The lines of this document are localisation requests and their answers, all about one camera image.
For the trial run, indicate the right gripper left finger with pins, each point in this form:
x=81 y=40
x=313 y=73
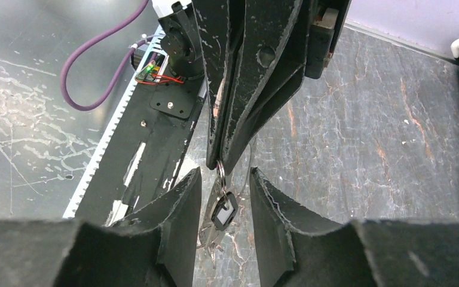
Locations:
x=154 y=246

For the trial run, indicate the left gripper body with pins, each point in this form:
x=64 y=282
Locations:
x=327 y=18

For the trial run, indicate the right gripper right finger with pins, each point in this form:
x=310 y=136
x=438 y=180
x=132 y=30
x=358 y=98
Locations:
x=297 y=247

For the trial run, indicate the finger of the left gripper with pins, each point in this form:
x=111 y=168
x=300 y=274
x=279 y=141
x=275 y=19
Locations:
x=221 y=27
x=267 y=70

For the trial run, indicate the black key fob tag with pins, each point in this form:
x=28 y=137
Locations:
x=224 y=211

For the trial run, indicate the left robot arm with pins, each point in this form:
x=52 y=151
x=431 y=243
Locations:
x=181 y=41

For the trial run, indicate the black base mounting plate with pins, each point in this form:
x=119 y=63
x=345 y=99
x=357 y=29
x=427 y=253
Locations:
x=145 y=154

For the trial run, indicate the white slotted cable duct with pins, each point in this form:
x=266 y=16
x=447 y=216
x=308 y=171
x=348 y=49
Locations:
x=118 y=208

